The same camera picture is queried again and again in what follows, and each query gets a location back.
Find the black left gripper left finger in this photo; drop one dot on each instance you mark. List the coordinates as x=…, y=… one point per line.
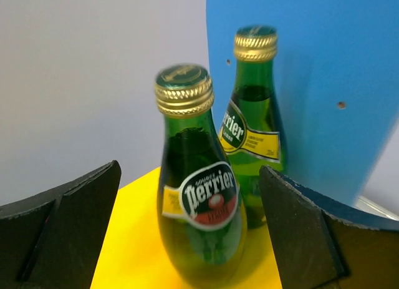
x=53, y=239

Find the green Perrier lemon bottle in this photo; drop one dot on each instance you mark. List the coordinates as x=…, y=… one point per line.
x=252, y=133

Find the blue and yellow shelf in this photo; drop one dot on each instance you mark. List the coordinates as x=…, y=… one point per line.
x=337, y=85

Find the green Perrier bottle red label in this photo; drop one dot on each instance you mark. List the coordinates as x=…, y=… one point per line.
x=201, y=215

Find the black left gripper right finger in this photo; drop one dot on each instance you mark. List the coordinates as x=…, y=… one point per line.
x=319, y=242

